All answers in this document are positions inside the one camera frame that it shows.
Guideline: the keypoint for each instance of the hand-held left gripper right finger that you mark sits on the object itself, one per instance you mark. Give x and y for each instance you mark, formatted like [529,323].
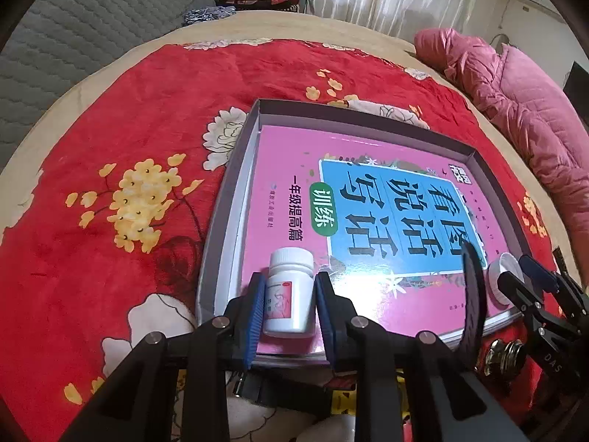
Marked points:
[323,317]

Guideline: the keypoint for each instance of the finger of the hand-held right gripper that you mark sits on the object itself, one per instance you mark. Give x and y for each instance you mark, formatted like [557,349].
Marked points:
[539,272]
[536,322]

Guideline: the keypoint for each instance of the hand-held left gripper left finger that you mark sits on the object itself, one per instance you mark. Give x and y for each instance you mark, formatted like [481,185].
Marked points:
[256,317]

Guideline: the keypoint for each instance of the white jar lid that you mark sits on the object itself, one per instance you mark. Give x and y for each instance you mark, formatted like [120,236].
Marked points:
[501,281]

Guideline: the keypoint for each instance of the white pill bottle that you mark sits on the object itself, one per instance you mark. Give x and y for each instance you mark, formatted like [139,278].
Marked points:
[289,294]

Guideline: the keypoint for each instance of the chrome metal fitting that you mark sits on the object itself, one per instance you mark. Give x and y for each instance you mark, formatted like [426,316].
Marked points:
[505,357]

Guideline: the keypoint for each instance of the grey cardboard box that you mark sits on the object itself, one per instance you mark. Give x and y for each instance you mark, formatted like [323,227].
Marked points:
[230,221]

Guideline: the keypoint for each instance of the pink book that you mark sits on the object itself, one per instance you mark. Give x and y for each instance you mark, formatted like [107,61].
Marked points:
[391,212]

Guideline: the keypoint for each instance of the pink quilted duvet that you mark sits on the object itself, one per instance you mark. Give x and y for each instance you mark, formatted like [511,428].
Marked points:
[515,96]

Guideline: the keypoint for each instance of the dark television screen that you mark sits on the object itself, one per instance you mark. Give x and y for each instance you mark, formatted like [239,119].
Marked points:
[577,87]

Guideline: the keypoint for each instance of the red floral blanket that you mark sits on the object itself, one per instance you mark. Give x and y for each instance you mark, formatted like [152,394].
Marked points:
[115,147]

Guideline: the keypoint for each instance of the white air conditioner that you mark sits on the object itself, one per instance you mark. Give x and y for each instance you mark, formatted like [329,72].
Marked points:
[538,0]

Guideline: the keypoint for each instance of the beige bed sheet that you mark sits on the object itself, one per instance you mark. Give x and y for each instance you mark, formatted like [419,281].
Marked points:
[41,124]

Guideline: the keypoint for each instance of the blue patterned cloth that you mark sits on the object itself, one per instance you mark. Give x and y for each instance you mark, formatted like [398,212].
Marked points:
[207,14]

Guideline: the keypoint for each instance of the grey quilted cover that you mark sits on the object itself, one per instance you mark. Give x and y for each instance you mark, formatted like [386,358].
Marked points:
[83,23]

